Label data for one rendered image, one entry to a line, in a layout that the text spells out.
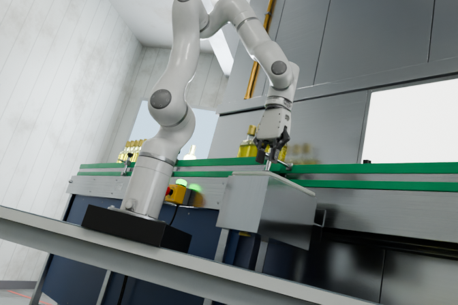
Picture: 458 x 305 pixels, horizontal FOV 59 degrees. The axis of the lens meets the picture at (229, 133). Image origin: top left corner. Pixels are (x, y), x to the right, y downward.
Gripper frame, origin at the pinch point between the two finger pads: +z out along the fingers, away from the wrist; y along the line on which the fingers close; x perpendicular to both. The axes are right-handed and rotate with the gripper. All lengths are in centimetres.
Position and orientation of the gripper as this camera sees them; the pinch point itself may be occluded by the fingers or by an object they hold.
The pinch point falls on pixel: (266, 156)
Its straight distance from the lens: 123.3
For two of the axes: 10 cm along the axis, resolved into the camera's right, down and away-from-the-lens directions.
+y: -6.6, 0.7, 7.5
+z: -2.4, 9.2, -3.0
